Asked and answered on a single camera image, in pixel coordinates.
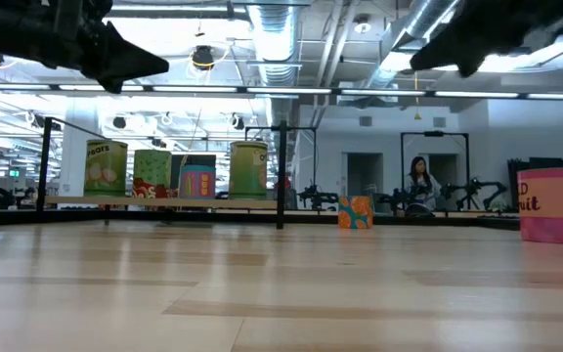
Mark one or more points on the olive green tin can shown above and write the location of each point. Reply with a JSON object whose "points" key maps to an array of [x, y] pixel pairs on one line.
{"points": [[247, 171]]}

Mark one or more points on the small pink teal can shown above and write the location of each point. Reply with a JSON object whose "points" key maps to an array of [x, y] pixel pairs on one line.
{"points": [[197, 183]]}

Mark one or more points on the person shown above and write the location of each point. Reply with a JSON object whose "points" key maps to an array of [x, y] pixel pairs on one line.
{"points": [[420, 188]]}

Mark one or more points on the silver ceiling air duct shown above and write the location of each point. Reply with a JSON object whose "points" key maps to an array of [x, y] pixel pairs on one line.
{"points": [[276, 39], [423, 24]]}

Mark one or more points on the long LED light bar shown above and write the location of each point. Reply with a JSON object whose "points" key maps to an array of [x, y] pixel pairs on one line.
{"points": [[286, 90]]}

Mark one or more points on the round white ceiling fixture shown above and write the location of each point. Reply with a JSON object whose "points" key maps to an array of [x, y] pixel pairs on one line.
{"points": [[362, 25]]}

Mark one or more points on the black metal rig frame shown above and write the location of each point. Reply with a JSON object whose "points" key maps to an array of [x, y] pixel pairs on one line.
{"points": [[301, 128], [433, 133]]}

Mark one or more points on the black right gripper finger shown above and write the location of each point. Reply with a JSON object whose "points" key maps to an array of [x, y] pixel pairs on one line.
{"points": [[464, 64], [445, 49]]}

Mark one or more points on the wooden shelf black metal frame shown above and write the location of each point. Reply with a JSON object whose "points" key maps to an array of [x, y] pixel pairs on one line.
{"points": [[164, 201]]}

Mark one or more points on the green pears label can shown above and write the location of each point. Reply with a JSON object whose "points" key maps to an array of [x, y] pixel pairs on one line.
{"points": [[105, 171]]}

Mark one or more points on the black office chair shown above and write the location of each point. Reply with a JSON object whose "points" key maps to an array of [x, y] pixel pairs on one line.
{"points": [[418, 210]]}

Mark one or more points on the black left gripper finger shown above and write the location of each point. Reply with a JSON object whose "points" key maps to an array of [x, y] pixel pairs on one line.
{"points": [[110, 73], [115, 49]]}

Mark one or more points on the pink fruit box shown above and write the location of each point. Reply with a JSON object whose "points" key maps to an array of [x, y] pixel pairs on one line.
{"points": [[552, 205]]}

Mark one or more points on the black overhead camera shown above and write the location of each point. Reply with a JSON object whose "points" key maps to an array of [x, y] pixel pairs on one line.
{"points": [[203, 56]]}

